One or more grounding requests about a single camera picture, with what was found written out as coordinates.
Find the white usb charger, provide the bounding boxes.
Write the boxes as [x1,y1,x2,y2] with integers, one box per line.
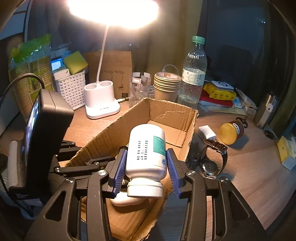
[197,125,216,140]

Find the yellow lid brown jar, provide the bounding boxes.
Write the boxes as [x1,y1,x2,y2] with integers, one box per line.
[218,119,245,145]

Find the green paper cup package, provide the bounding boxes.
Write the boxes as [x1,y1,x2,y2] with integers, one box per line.
[8,33,56,121]

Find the white woven basket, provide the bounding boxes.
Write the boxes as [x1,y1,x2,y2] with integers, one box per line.
[54,68,85,110]

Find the yellow wipes pack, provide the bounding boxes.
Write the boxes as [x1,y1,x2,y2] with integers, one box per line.
[203,83,236,101]

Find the black wrist watch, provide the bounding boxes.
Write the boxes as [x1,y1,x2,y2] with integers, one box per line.
[199,138,229,180]

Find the steel thermos cup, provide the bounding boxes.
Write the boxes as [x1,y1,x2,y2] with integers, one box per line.
[253,94,279,129]

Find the yellow green sponge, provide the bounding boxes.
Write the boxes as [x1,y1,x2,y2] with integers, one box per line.
[63,51,88,75]

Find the clear glass jar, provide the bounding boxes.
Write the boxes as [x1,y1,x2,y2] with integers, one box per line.
[129,72,151,108]

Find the brown lamp carton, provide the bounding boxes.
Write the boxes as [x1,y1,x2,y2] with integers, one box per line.
[84,51,132,99]

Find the phone on left gripper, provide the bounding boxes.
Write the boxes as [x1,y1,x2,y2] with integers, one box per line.
[7,89,74,200]

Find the white pill bottle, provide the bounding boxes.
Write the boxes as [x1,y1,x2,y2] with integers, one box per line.
[125,123,167,198]

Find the red book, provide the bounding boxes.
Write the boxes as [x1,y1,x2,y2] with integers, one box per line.
[199,90,233,108]

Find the black handled scissors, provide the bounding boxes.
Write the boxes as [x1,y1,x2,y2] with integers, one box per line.
[236,116,248,128]

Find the clear plastic water bottle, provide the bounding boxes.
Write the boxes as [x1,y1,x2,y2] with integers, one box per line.
[178,36,207,109]

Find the white round-logo device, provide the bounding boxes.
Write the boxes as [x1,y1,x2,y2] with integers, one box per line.
[211,81,234,91]

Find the stack of paper cups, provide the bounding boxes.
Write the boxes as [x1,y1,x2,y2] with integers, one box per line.
[154,72,182,102]

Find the black car key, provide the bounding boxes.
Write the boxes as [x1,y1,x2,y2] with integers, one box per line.
[264,130,276,140]

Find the brown cardboard box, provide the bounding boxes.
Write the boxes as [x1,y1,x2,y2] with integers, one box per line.
[68,98,198,240]

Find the yellow tissue box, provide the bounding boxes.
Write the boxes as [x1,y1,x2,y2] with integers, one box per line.
[277,136,295,171]

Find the white desk lamp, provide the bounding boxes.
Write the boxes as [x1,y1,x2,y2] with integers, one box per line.
[66,0,160,120]

